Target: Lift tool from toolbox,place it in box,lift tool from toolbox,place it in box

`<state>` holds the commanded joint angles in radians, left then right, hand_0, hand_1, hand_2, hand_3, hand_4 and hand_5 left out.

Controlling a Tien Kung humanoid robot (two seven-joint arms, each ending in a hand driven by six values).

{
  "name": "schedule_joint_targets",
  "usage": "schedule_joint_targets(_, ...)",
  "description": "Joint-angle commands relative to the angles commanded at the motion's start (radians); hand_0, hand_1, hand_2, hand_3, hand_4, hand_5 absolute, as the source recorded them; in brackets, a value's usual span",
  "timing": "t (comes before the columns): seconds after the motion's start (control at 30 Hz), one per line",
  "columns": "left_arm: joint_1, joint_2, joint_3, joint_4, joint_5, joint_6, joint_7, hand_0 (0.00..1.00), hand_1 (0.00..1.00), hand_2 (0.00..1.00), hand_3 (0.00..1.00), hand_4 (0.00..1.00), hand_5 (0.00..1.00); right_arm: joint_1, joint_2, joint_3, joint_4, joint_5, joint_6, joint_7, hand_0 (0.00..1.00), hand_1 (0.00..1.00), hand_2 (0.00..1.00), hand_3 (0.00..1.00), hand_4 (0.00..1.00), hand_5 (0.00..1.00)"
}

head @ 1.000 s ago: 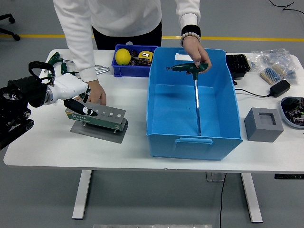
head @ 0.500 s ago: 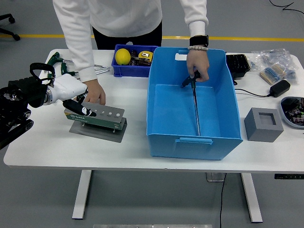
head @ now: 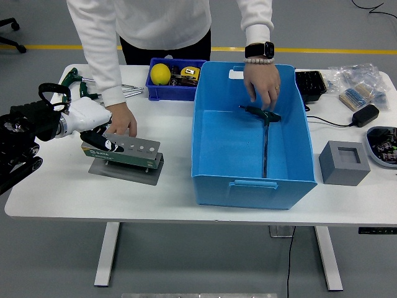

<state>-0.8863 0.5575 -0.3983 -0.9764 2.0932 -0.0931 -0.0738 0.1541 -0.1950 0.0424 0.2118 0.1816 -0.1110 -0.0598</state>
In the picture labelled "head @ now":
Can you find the person's right hand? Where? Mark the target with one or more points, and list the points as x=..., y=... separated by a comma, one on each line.
x=122, y=118

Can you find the person's left hand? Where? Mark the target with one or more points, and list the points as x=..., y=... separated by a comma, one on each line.
x=263, y=80

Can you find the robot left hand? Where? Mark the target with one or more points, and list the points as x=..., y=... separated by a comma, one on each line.
x=88, y=115

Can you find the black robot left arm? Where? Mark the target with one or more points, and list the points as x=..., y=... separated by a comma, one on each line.
x=31, y=121

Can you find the person's right forearm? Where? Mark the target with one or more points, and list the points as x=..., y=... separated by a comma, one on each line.
x=105, y=77

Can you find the person's left forearm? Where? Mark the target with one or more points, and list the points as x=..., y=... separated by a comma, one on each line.
x=256, y=21

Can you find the large light blue box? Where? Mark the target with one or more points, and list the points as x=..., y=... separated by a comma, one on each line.
x=235, y=149

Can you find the black wrist watch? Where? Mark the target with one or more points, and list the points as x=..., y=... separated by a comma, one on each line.
x=259, y=49

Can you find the black component tray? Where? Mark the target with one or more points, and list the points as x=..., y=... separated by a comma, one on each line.
x=310, y=83

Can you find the small dark blue bin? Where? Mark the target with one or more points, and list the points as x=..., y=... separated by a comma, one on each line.
x=170, y=92

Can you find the yellow ball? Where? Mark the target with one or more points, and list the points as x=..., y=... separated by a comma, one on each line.
x=160, y=74

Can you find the dark brown small parts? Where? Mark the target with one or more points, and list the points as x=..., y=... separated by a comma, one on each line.
x=186, y=81

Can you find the yellow tape measure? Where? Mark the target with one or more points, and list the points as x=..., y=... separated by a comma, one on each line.
x=190, y=71

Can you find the taped resistor strip bundle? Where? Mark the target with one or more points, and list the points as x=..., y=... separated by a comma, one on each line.
x=353, y=96

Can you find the clear bags of resistors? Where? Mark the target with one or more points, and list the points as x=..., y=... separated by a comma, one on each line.
x=356, y=74

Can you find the black office chair base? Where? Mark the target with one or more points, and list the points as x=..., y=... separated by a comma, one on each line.
x=21, y=48

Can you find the person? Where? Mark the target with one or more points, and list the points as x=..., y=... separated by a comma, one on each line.
x=161, y=21

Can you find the black power adapter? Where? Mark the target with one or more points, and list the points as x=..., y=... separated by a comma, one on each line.
x=366, y=115

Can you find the grey cube with square recess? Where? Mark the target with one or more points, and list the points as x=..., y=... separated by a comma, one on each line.
x=341, y=170

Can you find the white table leg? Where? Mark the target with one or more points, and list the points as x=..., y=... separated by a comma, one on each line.
x=107, y=254
x=328, y=260

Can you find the grey tray of electronic parts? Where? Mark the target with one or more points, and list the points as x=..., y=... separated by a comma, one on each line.
x=384, y=146

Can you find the black table control panel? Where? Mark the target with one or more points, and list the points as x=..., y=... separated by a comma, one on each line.
x=376, y=231

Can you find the grey metal bracket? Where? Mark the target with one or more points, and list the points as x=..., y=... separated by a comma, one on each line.
x=279, y=231

